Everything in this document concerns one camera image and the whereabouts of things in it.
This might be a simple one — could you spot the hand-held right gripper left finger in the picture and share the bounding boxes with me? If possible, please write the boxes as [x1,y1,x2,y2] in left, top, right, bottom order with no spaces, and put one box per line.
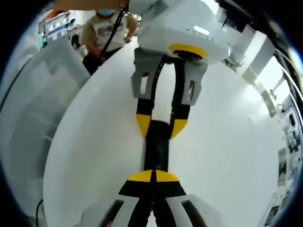
[80,169,155,227]

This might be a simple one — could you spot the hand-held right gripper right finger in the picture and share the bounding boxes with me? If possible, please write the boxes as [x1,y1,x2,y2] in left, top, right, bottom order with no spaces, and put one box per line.
[155,169,240,227]

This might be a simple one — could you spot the black remote control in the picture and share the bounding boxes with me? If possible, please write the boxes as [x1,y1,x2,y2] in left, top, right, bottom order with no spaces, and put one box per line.
[143,119,172,172]

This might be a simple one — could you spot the white pillar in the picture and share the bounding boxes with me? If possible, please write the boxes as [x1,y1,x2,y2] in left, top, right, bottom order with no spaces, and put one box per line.
[241,30,277,88]

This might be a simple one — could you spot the clear plastic bin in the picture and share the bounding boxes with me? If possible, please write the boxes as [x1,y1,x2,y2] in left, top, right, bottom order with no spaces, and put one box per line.
[0,37,92,213]

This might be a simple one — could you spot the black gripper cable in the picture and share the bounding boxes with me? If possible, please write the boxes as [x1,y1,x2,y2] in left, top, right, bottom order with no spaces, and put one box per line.
[101,9,126,61]

